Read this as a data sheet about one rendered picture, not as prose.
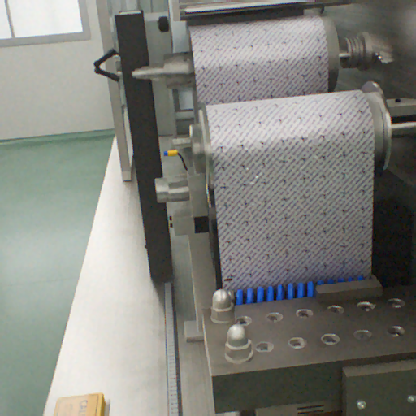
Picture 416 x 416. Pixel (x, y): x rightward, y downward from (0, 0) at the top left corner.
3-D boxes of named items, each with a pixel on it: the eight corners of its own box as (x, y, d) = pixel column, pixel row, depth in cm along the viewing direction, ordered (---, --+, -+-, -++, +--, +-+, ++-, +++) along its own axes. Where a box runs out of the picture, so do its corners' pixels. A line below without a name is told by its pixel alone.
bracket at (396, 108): (376, 110, 91) (377, 97, 91) (413, 106, 92) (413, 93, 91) (388, 117, 87) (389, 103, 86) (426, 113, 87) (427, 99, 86)
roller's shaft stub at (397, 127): (368, 140, 93) (369, 113, 91) (412, 136, 93) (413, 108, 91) (379, 147, 89) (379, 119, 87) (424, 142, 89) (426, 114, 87)
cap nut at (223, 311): (210, 312, 86) (207, 285, 84) (234, 309, 86) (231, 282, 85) (212, 325, 83) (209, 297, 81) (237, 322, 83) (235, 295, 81)
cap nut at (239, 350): (223, 348, 77) (221, 319, 76) (250, 345, 78) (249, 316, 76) (227, 365, 74) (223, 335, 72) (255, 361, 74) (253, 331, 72)
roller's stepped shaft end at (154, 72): (133, 82, 110) (132, 64, 109) (165, 79, 110) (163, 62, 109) (133, 84, 107) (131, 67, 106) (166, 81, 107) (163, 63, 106)
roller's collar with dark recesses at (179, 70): (166, 86, 112) (162, 52, 110) (197, 83, 113) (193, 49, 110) (166, 92, 106) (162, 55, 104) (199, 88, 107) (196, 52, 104)
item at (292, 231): (223, 297, 92) (214, 188, 85) (370, 280, 93) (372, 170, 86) (223, 299, 91) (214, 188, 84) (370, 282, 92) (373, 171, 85)
